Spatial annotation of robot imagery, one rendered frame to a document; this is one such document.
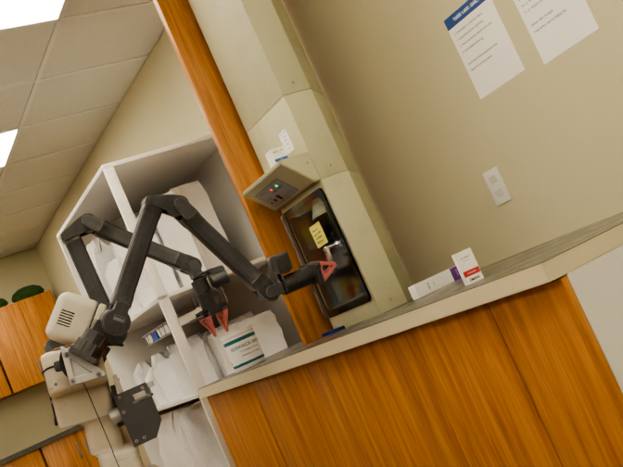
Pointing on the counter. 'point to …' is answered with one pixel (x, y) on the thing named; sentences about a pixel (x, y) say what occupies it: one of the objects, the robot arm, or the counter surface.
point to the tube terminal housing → (337, 195)
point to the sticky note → (318, 234)
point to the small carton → (275, 156)
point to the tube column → (255, 53)
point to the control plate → (276, 193)
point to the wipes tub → (243, 348)
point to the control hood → (298, 171)
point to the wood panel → (236, 154)
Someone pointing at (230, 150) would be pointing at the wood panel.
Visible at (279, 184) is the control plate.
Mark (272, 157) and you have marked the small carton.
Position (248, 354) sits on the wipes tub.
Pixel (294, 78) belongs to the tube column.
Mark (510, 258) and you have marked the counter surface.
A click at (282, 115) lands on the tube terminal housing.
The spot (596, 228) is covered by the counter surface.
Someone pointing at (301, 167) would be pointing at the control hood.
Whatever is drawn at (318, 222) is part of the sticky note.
